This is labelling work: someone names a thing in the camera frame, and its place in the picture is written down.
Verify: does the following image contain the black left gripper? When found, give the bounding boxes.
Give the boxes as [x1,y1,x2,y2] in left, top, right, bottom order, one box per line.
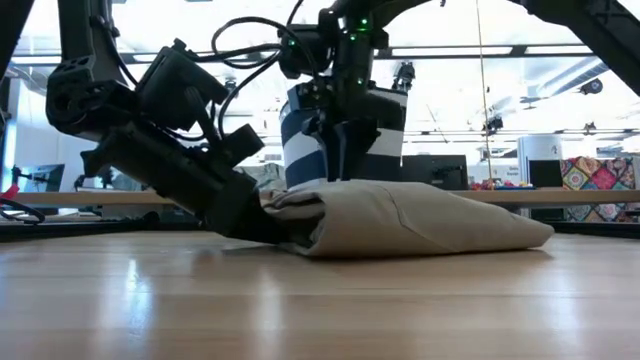
[79,122,291,246]

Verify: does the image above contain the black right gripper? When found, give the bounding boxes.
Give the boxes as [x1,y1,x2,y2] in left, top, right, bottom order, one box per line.
[287,0,407,182]

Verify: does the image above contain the navy white striped fabric bin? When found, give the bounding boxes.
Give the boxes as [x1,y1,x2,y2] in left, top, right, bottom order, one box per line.
[278,82,409,190]

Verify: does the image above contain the khaki shorts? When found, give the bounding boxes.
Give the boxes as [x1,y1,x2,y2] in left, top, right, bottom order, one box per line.
[259,178,556,260]

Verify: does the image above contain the grey tarp cover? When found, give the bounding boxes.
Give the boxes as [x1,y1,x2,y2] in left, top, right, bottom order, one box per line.
[234,163,287,194]

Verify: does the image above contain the black equipment box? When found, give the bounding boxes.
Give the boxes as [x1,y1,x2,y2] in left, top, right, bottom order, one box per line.
[401,154,470,192]

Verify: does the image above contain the colourful toy pile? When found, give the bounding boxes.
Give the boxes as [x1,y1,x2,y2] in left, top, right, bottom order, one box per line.
[468,179,537,193]

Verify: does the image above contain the white pillar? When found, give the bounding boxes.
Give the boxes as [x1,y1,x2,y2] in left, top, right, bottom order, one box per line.
[517,134,565,191]

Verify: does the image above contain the black square screen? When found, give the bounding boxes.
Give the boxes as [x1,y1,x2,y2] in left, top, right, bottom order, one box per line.
[528,159,564,189]

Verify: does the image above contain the black computer monitor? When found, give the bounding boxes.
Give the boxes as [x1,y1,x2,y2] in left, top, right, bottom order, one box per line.
[12,163,66,194]

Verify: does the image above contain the beige wooden desk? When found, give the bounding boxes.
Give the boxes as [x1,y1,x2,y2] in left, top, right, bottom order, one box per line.
[9,191,640,208]

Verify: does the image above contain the colourful patchwork quilt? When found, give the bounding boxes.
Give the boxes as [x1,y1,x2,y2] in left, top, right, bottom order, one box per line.
[559,156,639,224]

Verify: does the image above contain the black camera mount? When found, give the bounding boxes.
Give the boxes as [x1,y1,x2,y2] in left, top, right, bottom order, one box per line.
[392,62,417,94]

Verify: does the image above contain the black light rail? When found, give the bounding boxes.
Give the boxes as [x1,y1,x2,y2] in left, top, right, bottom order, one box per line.
[9,44,596,66]

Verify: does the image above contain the thin hanging cord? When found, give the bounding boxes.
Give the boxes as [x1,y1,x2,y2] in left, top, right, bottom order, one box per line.
[474,0,495,189]

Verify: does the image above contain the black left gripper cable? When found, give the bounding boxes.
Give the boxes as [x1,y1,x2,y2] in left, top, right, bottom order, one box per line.
[189,42,284,141]

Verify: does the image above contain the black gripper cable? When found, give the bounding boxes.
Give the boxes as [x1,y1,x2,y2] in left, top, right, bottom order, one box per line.
[210,0,321,76]
[189,42,284,141]

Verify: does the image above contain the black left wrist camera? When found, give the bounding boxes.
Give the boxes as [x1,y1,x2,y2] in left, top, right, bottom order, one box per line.
[135,38,231,132]

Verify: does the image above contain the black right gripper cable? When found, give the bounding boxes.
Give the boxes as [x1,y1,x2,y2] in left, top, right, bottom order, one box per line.
[210,0,321,76]

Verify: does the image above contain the black aluminium table frame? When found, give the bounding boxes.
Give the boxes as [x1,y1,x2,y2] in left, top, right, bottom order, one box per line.
[0,219,640,244]

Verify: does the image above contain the black looped cable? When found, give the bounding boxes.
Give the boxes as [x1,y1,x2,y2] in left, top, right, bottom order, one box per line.
[0,197,46,225]

